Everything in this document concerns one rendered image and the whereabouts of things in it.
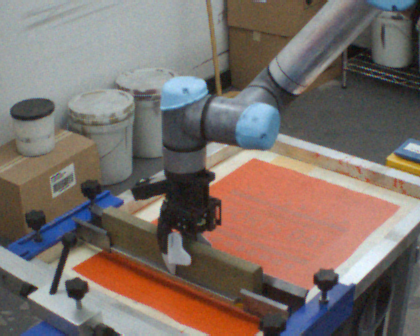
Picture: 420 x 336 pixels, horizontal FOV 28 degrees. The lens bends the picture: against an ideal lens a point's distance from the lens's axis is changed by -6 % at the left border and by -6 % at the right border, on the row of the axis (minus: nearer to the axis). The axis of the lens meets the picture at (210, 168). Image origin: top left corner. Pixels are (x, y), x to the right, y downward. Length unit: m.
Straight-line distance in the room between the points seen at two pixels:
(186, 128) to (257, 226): 0.45
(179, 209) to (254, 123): 0.22
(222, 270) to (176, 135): 0.25
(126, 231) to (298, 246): 0.35
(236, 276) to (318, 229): 0.35
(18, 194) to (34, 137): 0.29
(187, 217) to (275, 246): 0.31
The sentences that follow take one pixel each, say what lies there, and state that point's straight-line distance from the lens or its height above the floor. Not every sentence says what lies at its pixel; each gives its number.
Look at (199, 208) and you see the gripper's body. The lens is 1.48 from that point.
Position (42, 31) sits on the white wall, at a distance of 3.93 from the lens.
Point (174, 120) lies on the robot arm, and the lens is 1.42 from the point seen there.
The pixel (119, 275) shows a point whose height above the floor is 0.95.
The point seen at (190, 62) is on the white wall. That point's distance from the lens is 4.79.
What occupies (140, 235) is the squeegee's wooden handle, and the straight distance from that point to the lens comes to 1.62.
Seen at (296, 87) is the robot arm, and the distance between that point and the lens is 1.46.
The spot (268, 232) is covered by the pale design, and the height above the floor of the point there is 0.95.
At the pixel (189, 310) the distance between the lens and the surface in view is 1.56.
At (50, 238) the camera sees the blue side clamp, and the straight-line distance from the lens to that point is 1.72.
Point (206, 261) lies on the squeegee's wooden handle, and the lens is 1.53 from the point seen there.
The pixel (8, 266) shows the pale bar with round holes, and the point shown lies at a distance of 1.57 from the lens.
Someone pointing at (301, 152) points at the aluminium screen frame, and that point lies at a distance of 2.07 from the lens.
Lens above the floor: 1.88
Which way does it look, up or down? 27 degrees down
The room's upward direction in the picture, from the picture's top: 1 degrees counter-clockwise
